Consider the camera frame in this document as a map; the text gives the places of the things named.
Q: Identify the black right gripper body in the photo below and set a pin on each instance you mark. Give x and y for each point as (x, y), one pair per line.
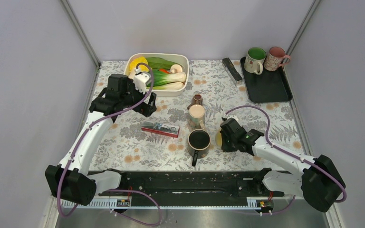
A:
(228, 144)

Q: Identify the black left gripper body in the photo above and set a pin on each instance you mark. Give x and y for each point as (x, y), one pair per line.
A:
(133, 94)

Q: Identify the yellow mug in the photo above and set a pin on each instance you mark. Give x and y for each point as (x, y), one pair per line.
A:
(218, 139)

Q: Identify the black interior mug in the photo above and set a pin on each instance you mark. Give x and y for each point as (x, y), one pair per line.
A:
(199, 142)

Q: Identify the cream christmas mug green inside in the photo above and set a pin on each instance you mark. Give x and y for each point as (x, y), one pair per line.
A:
(254, 60)

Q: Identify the pink ghost pattern mug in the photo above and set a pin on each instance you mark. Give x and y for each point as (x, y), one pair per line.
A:
(276, 58)

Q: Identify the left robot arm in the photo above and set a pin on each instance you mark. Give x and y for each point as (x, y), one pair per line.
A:
(69, 180)

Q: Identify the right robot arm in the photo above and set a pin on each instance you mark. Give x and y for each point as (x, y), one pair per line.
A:
(316, 180)

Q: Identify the tall floral beige mug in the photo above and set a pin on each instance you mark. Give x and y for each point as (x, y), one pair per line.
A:
(196, 117)

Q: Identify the small brown mug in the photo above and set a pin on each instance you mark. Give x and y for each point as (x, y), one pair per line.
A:
(197, 99)

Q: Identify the white napa cabbage toy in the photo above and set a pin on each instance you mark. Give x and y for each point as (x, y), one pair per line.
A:
(134, 63)

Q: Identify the green bok choy toy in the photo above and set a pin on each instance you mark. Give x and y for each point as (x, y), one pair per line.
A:
(161, 79)

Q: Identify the green leaf vegetable toy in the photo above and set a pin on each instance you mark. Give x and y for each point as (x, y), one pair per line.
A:
(157, 63)

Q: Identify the green leek stalk toy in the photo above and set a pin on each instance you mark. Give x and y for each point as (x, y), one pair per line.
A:
(170, 86)

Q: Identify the mushroom toy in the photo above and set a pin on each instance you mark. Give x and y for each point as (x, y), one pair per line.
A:
(176, 68)

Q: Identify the floral tablecloth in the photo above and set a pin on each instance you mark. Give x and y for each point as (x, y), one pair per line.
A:
(126, 147)

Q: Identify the red silver gum box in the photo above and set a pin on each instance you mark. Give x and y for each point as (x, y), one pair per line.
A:
(165, 129)

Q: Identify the black tray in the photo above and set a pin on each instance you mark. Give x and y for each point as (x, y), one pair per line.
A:
(269, 87)

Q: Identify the white vegetable tray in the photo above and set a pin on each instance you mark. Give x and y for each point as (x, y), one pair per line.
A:
(176, 58)

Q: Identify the black rectangular box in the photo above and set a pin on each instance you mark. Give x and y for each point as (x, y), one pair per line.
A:
(232, 72)

